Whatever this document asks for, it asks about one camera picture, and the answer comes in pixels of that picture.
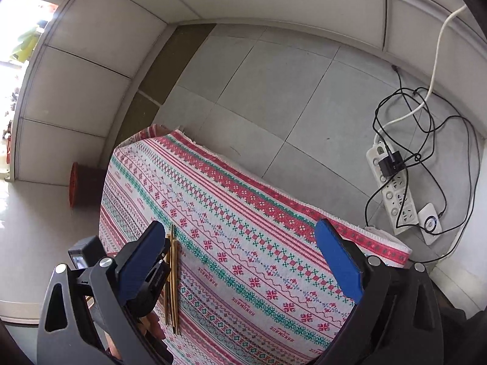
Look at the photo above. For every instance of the white device with round button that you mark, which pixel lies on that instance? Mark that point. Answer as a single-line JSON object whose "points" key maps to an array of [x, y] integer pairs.
{"points": [[430, 222]]}

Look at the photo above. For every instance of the white power strip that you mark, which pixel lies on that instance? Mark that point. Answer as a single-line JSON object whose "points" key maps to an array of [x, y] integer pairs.
{"points": [[399, 205]]}

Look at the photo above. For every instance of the pile of bamboo chopsticks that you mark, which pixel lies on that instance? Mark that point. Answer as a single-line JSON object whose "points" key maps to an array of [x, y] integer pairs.
{"points": [[175, 292]]}

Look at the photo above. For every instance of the person's left hand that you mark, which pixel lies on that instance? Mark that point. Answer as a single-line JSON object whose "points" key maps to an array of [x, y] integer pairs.
{"points": [[154, 329]]}

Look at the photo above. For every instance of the yellow green bag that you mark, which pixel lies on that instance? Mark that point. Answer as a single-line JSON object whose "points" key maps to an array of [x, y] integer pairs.
{"points": [[24, 43]]}

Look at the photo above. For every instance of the black plug adapter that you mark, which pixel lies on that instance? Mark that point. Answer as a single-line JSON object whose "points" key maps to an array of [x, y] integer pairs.
{"points": [[391, 165]]}

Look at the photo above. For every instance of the black chopstick with gold band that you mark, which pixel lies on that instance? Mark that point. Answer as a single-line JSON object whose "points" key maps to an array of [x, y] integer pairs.
{"points": [[166, 308]]}

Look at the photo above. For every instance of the brown trash bin red liner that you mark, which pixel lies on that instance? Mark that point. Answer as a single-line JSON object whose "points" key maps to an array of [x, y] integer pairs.
{"points": [[81, 186]]}

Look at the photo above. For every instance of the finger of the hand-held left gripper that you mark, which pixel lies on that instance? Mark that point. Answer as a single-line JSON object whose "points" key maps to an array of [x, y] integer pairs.
{"points": [[156, 279]]}

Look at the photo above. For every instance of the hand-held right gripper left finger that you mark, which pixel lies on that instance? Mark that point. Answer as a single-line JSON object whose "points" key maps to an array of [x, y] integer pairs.
{"points": [[144, 262]]}

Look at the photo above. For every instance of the patterned red green tablecloth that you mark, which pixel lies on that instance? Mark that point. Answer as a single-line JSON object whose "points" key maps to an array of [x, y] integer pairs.
{"points": [[247, 254]]}

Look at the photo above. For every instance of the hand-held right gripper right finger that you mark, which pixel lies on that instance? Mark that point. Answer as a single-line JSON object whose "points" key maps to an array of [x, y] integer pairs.
{"points": [[338, 258]]}

